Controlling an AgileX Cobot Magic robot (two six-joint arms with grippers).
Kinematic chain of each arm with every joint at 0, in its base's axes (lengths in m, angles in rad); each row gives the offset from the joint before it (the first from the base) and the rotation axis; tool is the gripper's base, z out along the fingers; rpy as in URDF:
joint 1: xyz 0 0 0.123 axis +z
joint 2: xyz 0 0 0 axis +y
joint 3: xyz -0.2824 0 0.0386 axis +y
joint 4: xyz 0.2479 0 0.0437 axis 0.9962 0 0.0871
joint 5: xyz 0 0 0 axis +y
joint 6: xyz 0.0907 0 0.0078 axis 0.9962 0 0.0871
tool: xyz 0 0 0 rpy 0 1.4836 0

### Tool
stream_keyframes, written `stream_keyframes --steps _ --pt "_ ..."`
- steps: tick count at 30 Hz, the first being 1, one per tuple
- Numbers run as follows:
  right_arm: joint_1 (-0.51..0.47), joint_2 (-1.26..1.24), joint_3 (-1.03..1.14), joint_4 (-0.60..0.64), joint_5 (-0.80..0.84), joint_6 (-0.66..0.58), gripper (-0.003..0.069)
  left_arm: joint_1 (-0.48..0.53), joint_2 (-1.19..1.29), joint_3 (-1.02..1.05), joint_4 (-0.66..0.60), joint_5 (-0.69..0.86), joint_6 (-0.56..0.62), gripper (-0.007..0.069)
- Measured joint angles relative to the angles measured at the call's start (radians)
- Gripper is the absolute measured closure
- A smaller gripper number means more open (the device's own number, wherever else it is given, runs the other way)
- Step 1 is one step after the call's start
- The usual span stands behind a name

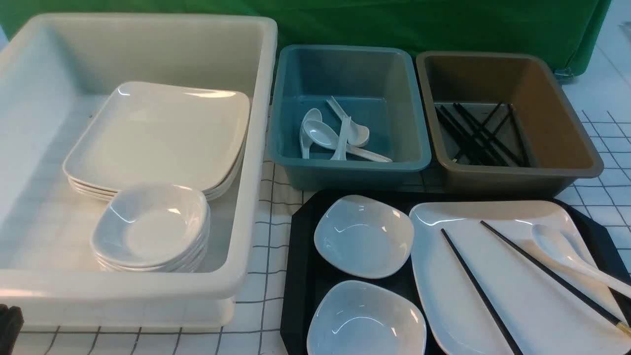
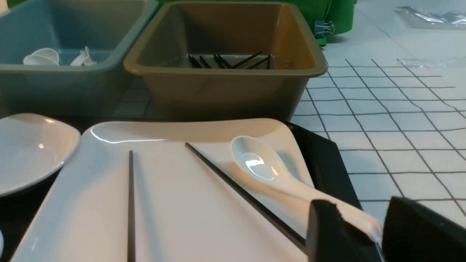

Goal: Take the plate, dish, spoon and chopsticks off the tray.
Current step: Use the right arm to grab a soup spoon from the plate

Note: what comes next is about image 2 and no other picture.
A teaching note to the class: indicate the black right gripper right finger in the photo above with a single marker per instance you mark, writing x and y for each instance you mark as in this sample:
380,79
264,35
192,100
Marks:
415,233

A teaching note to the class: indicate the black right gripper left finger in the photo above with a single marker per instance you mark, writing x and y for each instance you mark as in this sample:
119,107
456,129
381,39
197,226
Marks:
331,239

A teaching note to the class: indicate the black chopstick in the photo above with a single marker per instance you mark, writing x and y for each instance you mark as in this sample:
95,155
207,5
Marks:
131,212
279,224

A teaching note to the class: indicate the white ceramic soup spoon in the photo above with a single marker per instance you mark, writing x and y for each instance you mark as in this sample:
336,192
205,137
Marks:
264,164

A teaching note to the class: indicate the large white square plate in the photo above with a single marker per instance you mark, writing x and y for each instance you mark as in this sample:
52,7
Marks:
183,211

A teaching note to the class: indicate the small white bowl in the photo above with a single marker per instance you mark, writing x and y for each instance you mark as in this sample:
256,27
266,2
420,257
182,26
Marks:
32,148

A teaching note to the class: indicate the black chopsticks in bin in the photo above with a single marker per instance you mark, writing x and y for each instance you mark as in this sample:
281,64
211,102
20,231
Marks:
258,60

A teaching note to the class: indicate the brown plastic bin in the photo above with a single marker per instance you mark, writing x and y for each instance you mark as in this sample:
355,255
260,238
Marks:
226,27

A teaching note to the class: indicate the binder clip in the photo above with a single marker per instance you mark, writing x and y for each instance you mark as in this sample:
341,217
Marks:
322,28

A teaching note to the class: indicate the clear plastic bag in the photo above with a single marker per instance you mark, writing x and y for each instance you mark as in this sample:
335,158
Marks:
422,19

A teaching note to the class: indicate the blue plastic bin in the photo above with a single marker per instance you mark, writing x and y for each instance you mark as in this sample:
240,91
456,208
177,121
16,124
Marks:
92,38

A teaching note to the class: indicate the black plastic tray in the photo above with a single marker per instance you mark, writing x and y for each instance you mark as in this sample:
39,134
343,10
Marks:
324,160

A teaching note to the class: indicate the white spoon in bin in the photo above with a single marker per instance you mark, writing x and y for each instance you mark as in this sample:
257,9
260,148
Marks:
42,57

